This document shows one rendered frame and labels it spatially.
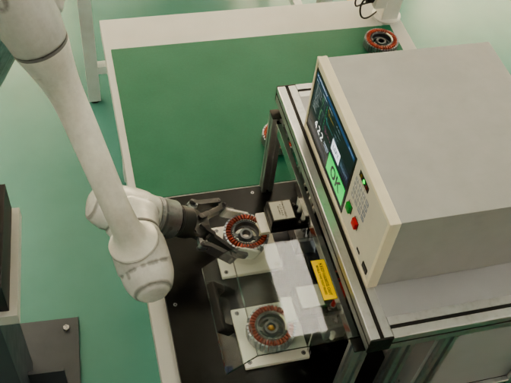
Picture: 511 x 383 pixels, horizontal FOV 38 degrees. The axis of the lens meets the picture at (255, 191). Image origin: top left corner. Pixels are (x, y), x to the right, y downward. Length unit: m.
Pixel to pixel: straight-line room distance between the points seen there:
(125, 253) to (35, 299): 1.28
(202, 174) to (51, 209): 1.03
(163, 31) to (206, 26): 0.14
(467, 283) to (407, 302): 0.13
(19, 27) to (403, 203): 0.70
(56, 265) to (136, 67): 0.84
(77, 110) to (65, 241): 1.50
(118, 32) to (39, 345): 1.06
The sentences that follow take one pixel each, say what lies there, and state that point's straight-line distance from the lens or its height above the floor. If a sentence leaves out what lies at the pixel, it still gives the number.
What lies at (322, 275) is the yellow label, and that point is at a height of 1.07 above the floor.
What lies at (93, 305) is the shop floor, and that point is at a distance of 2.69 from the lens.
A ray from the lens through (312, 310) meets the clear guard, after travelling 1.46.
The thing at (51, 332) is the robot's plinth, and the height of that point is 0.02.
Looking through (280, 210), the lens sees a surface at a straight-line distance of 1.77.
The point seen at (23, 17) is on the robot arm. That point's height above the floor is 1.55.
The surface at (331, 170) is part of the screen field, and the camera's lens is 1.54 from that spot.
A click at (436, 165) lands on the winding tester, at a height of 1.32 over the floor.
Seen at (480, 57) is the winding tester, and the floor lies 1.32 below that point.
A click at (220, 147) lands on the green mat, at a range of 2.11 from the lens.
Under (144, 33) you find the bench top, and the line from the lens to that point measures 2.47.
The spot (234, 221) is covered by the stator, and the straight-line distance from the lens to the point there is 1.82.
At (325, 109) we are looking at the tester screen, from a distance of 1.53.
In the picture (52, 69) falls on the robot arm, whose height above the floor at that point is 1.43.
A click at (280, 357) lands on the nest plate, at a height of 0.78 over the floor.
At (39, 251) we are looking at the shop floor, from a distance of 2.84.
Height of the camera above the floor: 2.31
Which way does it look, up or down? 51 degrees down
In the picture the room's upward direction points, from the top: 8 degrees clockwise
